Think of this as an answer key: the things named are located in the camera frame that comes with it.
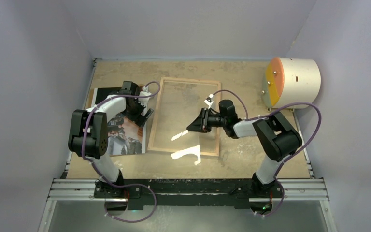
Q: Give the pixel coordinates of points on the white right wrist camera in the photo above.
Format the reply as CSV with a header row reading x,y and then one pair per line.
x,y
209,101

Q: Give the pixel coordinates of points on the white cylinder orange disc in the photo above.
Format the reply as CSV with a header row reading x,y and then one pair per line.
x,y
289,80

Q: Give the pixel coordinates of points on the glossy printed photo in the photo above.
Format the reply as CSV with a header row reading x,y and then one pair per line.
x,y
124,136

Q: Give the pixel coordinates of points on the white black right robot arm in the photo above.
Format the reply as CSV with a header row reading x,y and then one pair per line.
x,y
277,136

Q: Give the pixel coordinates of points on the clear acrylic sheet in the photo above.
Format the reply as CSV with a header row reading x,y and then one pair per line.
x,y
188,141

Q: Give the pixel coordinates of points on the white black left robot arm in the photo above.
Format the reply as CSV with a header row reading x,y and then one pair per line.
x,y
89,138

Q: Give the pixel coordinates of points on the wooden picture frame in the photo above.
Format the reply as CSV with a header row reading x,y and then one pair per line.
x,y
185,150

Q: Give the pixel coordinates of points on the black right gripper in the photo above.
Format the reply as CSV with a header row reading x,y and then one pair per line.
x,y
201,123

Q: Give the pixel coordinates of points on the black aluminium mounting rail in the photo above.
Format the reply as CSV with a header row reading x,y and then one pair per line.
x,y
237,193

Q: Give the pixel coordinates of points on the brown backing board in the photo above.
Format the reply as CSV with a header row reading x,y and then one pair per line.
x,y
98,94

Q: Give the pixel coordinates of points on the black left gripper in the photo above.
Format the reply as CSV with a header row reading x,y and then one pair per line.
x,y
138,118

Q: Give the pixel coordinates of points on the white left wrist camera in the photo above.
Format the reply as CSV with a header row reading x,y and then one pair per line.
x,y
144,96

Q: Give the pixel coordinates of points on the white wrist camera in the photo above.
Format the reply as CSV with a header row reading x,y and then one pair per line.
x,y
209,101
144,96

